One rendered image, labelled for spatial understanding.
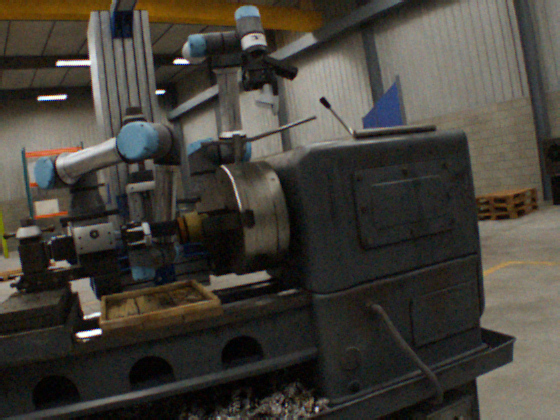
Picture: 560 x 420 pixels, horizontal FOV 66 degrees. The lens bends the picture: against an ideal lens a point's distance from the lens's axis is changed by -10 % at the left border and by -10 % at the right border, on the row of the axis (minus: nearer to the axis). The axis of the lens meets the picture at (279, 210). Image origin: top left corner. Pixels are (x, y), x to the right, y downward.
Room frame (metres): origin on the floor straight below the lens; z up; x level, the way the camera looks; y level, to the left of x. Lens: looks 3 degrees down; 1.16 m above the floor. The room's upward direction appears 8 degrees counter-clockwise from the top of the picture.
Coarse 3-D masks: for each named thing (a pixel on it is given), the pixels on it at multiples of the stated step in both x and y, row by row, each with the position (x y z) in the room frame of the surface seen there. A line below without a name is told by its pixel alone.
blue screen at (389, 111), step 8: (392, 88) 6.32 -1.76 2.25; (400, 88) 5.93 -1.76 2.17; (384, 96) 7.01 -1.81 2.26; (392, 96) 6.41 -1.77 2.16; (400, 96) 5.94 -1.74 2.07; (376, 104) 7.86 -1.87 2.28; (384, 104) 7.12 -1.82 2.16; (392, 104) 6.50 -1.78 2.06; (400, 104) 5.94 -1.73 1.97; (368, 112) 8.89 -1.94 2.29; (376, 112) 7.97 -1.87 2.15; (384, 112) 7.23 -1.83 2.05; (392, 112) 6.60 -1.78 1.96; (400, 112) 6.06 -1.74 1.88; (368, 120) 9.10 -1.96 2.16; (376, 120) 8.13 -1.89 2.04; (384, 120) 7.34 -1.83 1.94; (392, 120) 6.69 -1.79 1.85; (400, 120) 6.14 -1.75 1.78; (368, 128) 9.31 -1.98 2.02
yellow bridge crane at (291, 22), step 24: (0, 0) 9.57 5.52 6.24; (24, 0) 9.87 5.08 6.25; (48, 0) 10.18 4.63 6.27; (72, 0) 10.50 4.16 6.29; (96, 0) 10.84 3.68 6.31; (144, 0) 11.55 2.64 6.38; (168, 0) 11.93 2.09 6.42; (192, 0) 12.33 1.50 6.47; (216, 0) 12.75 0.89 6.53; (216, 24) 13.09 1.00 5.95; (264, 24) 13.71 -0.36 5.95; (288, 24) 14.10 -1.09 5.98; (312, 24) 14.65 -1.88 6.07
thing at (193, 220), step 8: (184, 216) 1.28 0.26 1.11; (192, 216) 1.28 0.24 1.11; (200, 216) 1.29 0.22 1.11; (176, 224) 1.26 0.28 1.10; (184, 224) 1.26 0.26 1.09; (192, 224) 1.26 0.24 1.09; (200, 224) 1.26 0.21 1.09; (176, 232) 1.31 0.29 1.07; (184, 232) 1.26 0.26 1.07; (192, 232) 1.26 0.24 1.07; (200, 232) 1.27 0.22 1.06; (208, 232) 1.29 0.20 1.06; (184, 240) 1.26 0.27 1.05; (192, 240) 1.27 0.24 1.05; (200, 240) 1.29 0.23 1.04
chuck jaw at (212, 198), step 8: (208, 184) 1.37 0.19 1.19; (216, 184) 1.38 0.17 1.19; (208, 192) 1.36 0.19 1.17; (216, 192) 1.36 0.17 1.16; (200, 200) 1.36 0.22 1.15; (208, 200) 1.34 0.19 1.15; (216, 200) 1.35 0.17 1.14; (200, 208) 1.32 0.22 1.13; (208, 208) 1.32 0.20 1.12; (216, 208) 1.33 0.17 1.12; (224, 208) 1.34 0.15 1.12; (208, 216) 1.34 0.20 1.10; (216, 216) 1.36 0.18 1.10
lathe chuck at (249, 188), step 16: (224, 176) 1.30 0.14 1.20; (240, 176) 1.24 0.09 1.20; (256, 176) 1.25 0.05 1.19; (224, 192) 1.32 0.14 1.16; (240, 192) 1.21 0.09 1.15; (256, 192) 1.22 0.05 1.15; (240, 208) 1.19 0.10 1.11; (256, 208) 1.20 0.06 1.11; (272, 208) 1.22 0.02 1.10; (256, 224) 1.20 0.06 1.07; (272, 224) 1.22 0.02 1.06; (240, 240) 1.23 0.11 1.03; (256, 240) 1.21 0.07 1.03; (272, 240) 1.22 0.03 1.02; (240, 256) 1.26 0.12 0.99; (256, 256) 1.23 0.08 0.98; (272, 256) 1.25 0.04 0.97; (240, 272) 1.28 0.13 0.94
